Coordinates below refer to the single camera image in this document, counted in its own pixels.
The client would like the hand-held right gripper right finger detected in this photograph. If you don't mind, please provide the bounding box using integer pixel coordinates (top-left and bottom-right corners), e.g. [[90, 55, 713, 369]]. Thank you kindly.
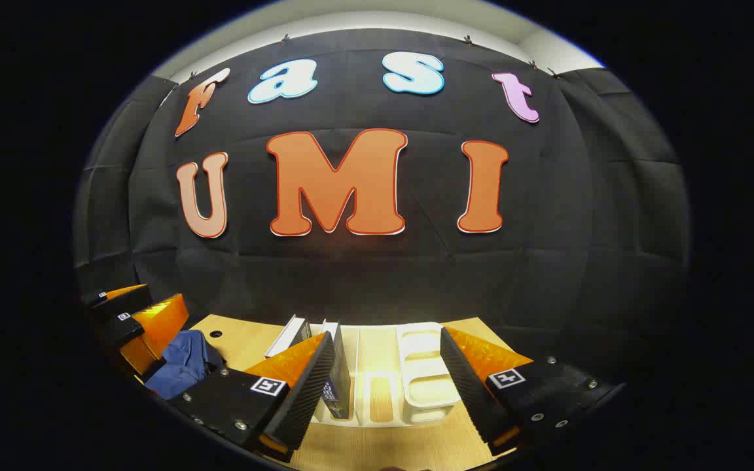
[[440, 326, 626, 457]]

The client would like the black backdrop cloth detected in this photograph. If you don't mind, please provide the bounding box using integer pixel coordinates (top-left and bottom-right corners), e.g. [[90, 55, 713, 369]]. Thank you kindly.
[[73, 27, 691, 387]]

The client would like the blue cover book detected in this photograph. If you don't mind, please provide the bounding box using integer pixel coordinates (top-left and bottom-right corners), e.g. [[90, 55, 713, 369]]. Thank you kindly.
[[320, 319, 353, 421]]

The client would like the white bookshelf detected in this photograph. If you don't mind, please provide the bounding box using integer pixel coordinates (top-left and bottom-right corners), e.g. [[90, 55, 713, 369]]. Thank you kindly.
[[264, 321, 463, 427]]

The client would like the blue schoolbag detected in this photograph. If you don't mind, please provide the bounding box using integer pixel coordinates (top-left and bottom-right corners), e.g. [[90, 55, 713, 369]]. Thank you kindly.
[[143, 329, 226, 400]]

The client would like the black and white portrait book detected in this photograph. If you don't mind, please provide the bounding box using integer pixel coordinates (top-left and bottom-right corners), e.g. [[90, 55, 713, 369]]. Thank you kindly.
[[264, 314, 312, 359]]

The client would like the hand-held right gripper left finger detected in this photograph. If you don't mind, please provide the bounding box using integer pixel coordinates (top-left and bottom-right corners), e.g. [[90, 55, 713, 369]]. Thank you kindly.
[[168, 330, 337, 464]]

